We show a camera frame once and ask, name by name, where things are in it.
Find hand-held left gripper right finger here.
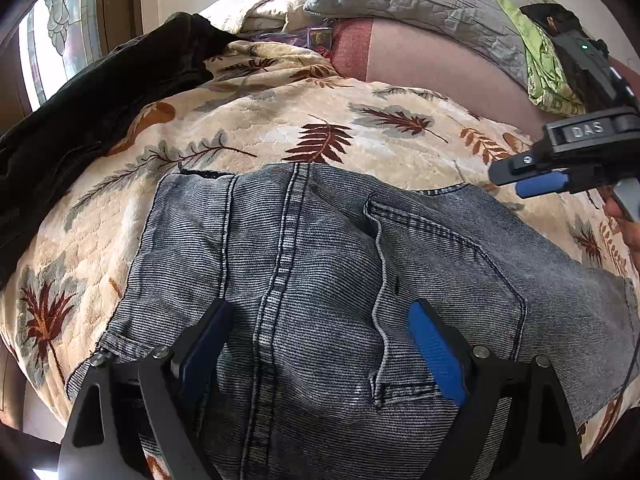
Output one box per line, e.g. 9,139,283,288
407,299,583,480

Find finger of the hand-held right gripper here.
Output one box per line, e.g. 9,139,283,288
489,151,548,187
516,172,572,198

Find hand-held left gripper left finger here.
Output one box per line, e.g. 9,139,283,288
59,299,236,480

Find grey-blue denim pants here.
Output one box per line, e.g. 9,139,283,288
65,162,640,480

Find person's right hand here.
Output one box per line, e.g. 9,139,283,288
602,195,640,271

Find green patterned cloth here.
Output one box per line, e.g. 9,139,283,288
495,0,588,116

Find black garment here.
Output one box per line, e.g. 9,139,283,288
520,4,581,41

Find pink bed sheet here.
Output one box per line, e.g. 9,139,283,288
330,17,640,141

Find grey quilted bedspread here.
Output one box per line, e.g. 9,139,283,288
304,0,556,93

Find cream leaf print blanket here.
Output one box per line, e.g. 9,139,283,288
0,40,640,480

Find dark velvet cloth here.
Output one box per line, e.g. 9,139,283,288
0,12,231,281

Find cream pillow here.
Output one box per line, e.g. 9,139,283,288
200,0,331,43

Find patterned glass window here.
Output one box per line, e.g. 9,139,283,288
17,0,116,111

